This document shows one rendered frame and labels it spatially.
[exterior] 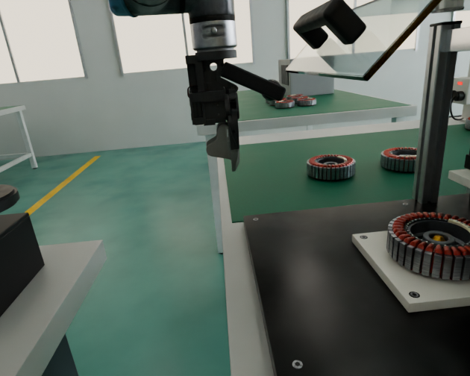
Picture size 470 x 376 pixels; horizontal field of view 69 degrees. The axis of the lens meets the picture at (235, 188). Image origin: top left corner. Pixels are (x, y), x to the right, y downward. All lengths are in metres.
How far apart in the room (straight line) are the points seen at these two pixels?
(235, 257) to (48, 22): 4.88
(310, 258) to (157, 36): 4.54
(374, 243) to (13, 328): 0.46
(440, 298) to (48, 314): 0.45
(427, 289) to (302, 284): 0.13
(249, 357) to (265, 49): 4.64
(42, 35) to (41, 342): 4.92
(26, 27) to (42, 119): 1.13
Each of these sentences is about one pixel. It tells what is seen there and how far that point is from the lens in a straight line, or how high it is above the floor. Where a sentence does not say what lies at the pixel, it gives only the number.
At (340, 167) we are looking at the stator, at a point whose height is 0.78.
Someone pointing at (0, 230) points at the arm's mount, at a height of 0.84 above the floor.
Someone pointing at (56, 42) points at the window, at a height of 1.43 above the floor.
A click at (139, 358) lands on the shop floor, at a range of 1.50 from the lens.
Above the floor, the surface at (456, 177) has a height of 0.88.
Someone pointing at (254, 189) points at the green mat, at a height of 0.75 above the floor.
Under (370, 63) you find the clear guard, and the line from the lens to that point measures 0.25.
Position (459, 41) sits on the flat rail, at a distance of 0.60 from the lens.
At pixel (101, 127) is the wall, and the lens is 5.13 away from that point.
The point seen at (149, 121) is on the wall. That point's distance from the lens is 4.96.
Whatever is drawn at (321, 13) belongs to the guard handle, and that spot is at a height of 1.05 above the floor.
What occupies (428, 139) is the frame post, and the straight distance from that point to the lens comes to 0.64.
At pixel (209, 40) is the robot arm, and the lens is 0.59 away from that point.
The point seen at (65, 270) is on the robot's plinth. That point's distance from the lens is 0.59.
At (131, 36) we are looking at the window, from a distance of 4.94.
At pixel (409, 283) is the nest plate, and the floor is 0.78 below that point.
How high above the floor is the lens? 1.02
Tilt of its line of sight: 20 degrees down
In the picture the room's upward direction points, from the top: 5 degrees counter-clockwise
